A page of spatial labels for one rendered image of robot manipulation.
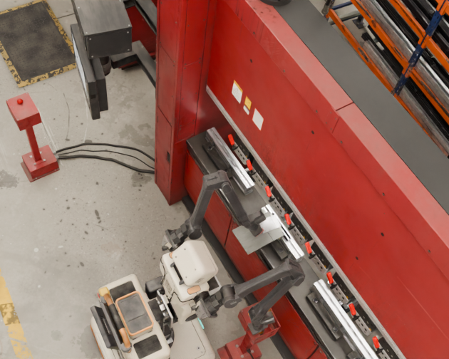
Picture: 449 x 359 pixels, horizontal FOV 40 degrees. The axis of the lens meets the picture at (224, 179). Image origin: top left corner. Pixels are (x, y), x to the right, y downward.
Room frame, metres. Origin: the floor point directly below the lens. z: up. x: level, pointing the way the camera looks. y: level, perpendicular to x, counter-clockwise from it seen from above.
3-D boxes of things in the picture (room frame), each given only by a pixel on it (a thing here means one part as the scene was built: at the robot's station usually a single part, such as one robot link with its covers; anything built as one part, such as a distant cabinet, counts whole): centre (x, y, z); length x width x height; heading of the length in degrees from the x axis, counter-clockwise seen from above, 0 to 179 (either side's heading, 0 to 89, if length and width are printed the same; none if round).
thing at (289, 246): (1.74, -0.41, 0.92); 0.39 x 0.06 x 0.10; 42
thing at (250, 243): (1.68, -0.26, 1.00); 0.26 x 0.18 x 0.01; 132
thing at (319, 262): (1.50, -0.62, 1.26); 0.15 x 0.09 x 0.17; 42
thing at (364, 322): (1.20, -0.89, 1.26); 0.15 x 0.09 x 0.17; 42
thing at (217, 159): (2.19, 0.07, 0.89); 0.30 x 0.05 x 0.03; 42
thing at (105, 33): (2.38, 0.86, 1.53); 0.51 x 0.25 x 0.85; 29
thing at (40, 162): (2.36, 1.45, 0.41); 0.25 x 0.20 x 0.83; 132
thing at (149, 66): (2.57, 0.70, 1.18); 0.40 x 0.24 x 0.07; 42
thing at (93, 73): (2.29, 0.91, 1.42); 0.45 x 0.12 x 0.36; 29
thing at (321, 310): (1.29, -0.74, 0.89); 0.30 x 0.05 x 0.03; 42
